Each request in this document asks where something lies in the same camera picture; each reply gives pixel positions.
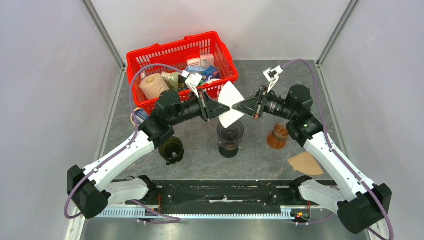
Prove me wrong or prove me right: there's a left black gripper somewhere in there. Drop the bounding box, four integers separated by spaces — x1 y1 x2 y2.
169 88 230 127

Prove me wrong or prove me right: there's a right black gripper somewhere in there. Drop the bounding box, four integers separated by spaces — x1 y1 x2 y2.
233 84 296 121

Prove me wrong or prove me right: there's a white paper coffee filter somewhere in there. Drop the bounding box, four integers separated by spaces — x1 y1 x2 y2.
218 81 245 128

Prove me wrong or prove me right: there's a clear grey glass dripper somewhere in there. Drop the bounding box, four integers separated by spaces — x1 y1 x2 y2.
216 120 245 150

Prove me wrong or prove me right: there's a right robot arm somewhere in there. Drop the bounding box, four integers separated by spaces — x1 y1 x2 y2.
231 85 394 240

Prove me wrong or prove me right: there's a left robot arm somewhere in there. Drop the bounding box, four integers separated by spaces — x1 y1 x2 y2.
64 90 231 219

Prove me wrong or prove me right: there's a red black coffee server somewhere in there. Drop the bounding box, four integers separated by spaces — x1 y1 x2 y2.
218 146 239 159

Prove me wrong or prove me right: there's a dark green dripper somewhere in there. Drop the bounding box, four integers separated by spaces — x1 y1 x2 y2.
158 136 185 166

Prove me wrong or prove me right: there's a brown paper coffee filter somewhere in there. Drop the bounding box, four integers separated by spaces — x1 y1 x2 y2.
288 151 324 176

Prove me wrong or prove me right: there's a white item in basket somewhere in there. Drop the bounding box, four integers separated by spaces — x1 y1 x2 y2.
205 78 221 85

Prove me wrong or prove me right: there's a blue detergent box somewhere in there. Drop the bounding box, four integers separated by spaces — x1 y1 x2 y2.
202 65 220 83

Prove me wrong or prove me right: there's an amber glass beaker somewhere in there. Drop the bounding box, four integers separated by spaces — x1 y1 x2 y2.
267 120 290 150

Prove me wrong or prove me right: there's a light blue packet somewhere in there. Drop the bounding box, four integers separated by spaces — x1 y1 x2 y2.
184 66 207 75

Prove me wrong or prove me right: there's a white pink small box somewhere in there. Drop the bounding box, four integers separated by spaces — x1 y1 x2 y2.
200 54 215 68

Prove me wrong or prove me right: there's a pale green plastic bottle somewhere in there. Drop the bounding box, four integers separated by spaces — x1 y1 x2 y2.
161 71 181 90

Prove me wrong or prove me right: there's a beige toilet paper roll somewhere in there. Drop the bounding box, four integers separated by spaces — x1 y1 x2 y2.
139 73 170 100

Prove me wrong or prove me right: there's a red plastic shopping basket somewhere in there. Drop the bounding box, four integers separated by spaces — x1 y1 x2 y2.
126 31 239 100

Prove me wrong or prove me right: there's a masking tape roll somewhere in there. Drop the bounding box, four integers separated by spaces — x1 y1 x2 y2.
130 107 150 126

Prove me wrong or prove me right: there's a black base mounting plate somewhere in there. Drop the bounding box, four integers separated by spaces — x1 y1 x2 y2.
139 179 308 215

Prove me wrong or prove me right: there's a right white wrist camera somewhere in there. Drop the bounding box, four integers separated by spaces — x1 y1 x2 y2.
263 65 284 93

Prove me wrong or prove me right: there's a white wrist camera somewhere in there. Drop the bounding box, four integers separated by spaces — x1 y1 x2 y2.
263 65 284 93
181 70 203 98

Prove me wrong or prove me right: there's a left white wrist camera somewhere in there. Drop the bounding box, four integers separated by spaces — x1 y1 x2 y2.
181 70 203 98

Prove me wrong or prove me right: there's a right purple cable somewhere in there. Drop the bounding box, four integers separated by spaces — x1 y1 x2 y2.
281 59 395 240

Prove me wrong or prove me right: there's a purple cable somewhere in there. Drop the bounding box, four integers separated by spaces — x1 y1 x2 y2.
63 63 182 224
281 59 395 240

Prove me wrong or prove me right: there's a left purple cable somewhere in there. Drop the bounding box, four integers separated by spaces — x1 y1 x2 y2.
63 63 182 224

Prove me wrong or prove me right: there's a white cable duct rail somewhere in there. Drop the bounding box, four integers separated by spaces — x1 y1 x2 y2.
96 205 299 221

